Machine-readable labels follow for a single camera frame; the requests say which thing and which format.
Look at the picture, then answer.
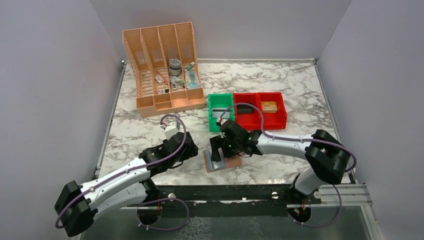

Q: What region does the green marker pen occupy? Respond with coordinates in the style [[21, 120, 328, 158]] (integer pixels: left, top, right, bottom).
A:
[[175, 78, 185, 88]]

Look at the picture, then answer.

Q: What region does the black metal base rail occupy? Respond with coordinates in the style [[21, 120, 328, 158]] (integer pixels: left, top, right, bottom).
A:
[[124, 184, 322, 209]]

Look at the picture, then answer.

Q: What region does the orange plastic file organizer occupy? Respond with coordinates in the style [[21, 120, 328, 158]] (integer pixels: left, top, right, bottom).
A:
[[122, 21, 206, 118]]

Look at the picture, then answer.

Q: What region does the small round tin can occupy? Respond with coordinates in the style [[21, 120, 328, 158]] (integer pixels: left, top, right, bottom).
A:
[[168, 58, 182, 76]]

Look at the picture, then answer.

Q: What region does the grey card in green bin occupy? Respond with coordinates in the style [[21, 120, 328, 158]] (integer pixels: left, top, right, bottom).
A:
[[211, 107, 230, 119]]

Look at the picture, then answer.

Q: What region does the green white glue tube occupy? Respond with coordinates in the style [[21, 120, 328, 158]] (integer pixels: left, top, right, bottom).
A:
[[184, 61, 196, 72]]

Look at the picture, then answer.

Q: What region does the gold card box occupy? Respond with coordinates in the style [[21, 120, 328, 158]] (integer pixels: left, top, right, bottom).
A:
[[261, 101, 279, 113]]

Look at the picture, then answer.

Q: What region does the green plastic bin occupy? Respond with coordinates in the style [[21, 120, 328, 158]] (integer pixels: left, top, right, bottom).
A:
[[207, 93, 235, 133]]

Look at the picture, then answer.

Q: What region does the black wallet in bin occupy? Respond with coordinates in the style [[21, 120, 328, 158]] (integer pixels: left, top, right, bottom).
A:
[[236, 104, 256, 115]]

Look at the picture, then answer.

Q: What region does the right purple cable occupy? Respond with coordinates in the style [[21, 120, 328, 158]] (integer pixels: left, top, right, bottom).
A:
[[216, 102, 358, 229]]

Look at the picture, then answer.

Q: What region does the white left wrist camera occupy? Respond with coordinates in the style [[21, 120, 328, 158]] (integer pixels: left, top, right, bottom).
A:
[[160, 120, 181, 140]]

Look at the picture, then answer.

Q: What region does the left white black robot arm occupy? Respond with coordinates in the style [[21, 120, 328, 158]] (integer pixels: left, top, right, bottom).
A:
[[54, 132, 199, 237]]

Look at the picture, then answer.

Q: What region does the blue packaged item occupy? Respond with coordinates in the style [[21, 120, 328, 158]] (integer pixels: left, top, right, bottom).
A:
[[184, 70, 201, 90]]

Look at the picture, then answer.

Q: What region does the red white small packet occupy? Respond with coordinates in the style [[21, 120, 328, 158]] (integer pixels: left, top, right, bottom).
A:
[[154, 73, 169, 85]]

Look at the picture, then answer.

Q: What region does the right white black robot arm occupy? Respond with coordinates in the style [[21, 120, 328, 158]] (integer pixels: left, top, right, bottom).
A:
[[209, 120, 352, 201]]

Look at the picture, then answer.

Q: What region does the red plastic double bin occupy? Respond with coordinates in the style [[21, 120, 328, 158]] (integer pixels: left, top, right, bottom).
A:
[[233, 92, 287, 131]]

